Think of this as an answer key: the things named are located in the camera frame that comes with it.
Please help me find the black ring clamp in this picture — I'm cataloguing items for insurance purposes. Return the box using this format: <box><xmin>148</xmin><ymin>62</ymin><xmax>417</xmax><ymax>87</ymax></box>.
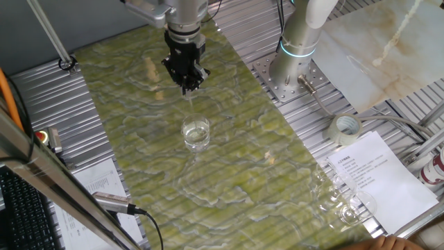
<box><xmin>58</xmin><ymin>55</ymin><xmax>78</xmax><ymax>73</ymax></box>

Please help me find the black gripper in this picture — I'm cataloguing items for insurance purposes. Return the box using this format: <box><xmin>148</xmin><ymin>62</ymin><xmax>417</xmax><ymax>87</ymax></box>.
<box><xmin>161</xmin><ymin>31</ymin><xmax>212</xmax><ymax>97</ymax></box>

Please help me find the silver ribbed camera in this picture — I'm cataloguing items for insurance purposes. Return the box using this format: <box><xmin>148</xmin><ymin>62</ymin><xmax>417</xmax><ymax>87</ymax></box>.
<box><xmin>92</xmin><ymin>192</ymin><xmax>138</xmax><ymax>215</ymax></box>

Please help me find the beige marble pattern sheet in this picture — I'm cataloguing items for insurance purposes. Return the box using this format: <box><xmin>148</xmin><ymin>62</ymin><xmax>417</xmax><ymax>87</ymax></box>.
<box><xmin>311</xmin><ymin>0</ymin><xmax>444</xmax><ymax>114</ymax></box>

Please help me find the clear glass stirring rod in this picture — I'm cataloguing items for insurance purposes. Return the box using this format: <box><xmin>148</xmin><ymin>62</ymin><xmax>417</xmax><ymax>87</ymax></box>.
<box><xmin>186</xmin><ymin>90</ymin><xmax>201</xmax><ymax>138</ymax></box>

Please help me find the grey base cable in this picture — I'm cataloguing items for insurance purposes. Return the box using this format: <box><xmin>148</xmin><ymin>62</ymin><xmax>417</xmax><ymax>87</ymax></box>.
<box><xmin>297</xmin><ymin>74</ymin><xmax>434</xmax><ymax>140</ymax></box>

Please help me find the orange cable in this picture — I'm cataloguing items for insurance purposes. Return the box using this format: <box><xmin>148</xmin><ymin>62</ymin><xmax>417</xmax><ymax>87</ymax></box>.
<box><xmin>0</xmin><ymin>67</ymin><xmax>24</xmax><ymax>133</ymax></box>

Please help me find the red emergency stop button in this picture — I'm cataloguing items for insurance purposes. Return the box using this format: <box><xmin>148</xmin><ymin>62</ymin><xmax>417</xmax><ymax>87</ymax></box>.
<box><xmin>34</xmin><ymin>127</ymin><xmax>63</xmax><ymax>154</ymax></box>

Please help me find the glass beaker with water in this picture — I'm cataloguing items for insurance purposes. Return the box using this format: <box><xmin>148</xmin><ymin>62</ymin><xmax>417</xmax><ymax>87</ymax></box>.
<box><xmin>180</xmin><ymin>113</ymin><xmax>212</xmax><ymax>153</ymax></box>

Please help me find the slim aluminium pole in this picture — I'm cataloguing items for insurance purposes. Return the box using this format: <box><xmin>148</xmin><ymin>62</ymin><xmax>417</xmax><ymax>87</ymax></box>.
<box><xmin>26</xmin><ymin>0</ymin><xmax>76</xmax><ymax>72</ymax></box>

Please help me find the green marble pattern mat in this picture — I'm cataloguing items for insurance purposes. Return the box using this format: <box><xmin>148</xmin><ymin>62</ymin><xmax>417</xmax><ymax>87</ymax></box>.
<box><xmin>74</xmin><ymin>6</ymin><xmax>374</xmax><ymax>250</ymax></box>

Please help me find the red white can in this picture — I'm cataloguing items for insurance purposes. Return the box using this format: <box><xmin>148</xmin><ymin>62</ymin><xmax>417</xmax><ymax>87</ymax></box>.
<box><xmin>418</xmin><ymin>147</ymin><xmax>444</xmax><ymax>190</ymax></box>

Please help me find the black camera cable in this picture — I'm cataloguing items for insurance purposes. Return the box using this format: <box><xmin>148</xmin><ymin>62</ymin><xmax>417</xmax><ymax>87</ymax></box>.
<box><xmin>133</xmin><ymin>207</ymin><xmax>164</xmax><ymax>250</ymax></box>

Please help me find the black base cable loop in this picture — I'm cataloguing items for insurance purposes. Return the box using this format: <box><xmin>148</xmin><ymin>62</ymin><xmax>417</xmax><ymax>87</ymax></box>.
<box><xmin>275</xmin><ymin>0</ymin><xmax>286</xmax><ymax>53</ymax></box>

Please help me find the empty glass beaker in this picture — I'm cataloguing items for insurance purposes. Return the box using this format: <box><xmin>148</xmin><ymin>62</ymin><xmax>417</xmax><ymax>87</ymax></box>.
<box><xmin>338</xmin><ymin>190</ymin><xmax>378</xmax><ymax>226</ymax></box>
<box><xmin>313</xmin><ymin>159</ymin><xmax>338</xmax><ymax>184</ymax></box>
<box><xmin>329</xmin><ymin>172</ymin><xmax>359</xmax><ymax>203</ymax></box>

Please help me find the person's bare hand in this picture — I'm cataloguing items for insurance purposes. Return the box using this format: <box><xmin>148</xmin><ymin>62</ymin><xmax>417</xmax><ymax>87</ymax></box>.
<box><xmin>341</xmin><ymin>235</ymin><xmax>426</xmax><ymax>250</ymax></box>

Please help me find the white tape roll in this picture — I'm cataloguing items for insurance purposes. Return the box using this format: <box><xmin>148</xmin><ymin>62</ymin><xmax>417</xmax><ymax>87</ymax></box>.
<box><xmin>327</xmin><ymin>113</ymin><xmax>364</xmax><ymax>147</ymax></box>

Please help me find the black keyboard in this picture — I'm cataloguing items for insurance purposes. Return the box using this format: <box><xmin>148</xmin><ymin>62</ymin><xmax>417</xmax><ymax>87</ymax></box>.
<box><xmin>0</xmin><ymin>166</ymin><xmax>63</xmax><ymax>250</ymax></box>

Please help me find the shiny metal frame bar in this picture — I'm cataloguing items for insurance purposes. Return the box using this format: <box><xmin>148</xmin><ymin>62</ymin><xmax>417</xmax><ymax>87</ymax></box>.
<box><xmin>0</xmin><ymin>103</ymin><xmax>142</xmax><ymax>250</ymax></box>

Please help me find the aluminium frame profile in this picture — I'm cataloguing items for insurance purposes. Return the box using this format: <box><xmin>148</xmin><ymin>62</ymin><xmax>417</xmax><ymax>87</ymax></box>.
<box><xmin>402</xmin><ymin>100</ymin><xmax>444</xmax><ymax>166</ymax></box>
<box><xmin>398</xmin><ymin>199</ymin><xmax>444</xmax><ymax>240</ymax></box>

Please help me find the paper sheet with printed table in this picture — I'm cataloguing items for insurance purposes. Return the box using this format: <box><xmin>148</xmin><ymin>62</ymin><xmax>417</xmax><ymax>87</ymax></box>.
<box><xmin>53</xmin><ymin>158</ymin><xmax>145</xmax><ymax>250</ymax></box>

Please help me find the paper sheet with text lines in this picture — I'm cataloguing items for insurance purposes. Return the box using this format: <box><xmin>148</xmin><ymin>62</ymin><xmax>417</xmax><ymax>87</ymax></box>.
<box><xmin>327</xmin><ymin>131</ymin><xmax>440</xmax><ymax>235</ymax></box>

